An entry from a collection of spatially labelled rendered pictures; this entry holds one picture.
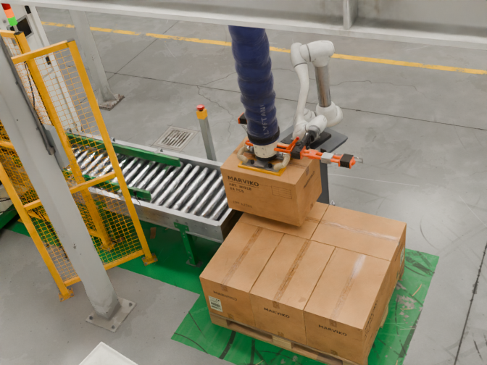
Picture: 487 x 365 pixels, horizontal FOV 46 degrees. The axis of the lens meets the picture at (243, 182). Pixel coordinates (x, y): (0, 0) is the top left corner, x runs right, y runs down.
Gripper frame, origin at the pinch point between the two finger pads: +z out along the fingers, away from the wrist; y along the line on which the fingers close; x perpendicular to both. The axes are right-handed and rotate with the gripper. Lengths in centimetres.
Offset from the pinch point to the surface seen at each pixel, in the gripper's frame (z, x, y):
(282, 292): 69, -12, 66
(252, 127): 10.3, 28.3, -21.5
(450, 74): -325, -37, 120
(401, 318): 21, -80, 120
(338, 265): 34, -38, 66
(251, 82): 10, 24, -57
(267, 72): 3, 16, -62
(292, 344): 75, -17, 114
